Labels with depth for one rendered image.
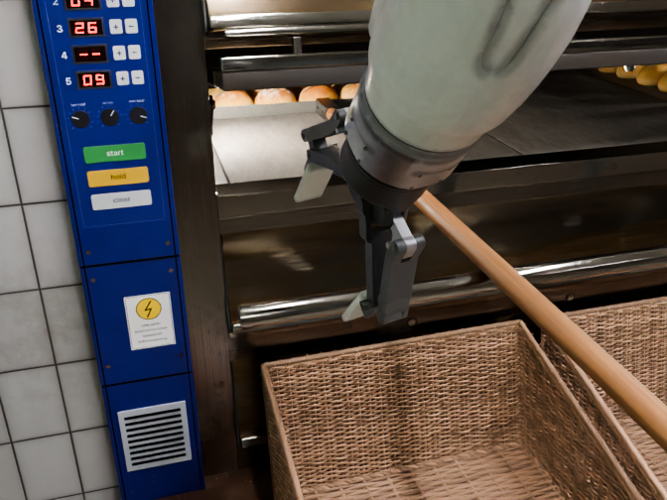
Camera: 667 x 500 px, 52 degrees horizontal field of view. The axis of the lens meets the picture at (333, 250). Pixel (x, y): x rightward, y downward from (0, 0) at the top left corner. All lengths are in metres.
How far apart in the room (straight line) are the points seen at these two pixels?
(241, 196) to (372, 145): 0.72
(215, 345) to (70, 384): 0.26
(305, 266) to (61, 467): 0.60
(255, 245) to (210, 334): 0.19
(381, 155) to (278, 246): 0.79
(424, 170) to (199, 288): 0.81
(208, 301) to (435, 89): 0.91
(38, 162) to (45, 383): 0.40
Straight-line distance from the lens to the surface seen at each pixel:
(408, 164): 0.46
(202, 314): 1.26
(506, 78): 0.39
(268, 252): 1.24
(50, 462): 1.43
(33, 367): 1.31
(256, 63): 0.97
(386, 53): 0.41
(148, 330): 1.23
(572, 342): 0.76
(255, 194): 1.17
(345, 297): 0.86
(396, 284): 0.57
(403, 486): 1.44
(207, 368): 1.32
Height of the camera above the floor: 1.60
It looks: 26 degrees down
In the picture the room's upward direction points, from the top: straight up
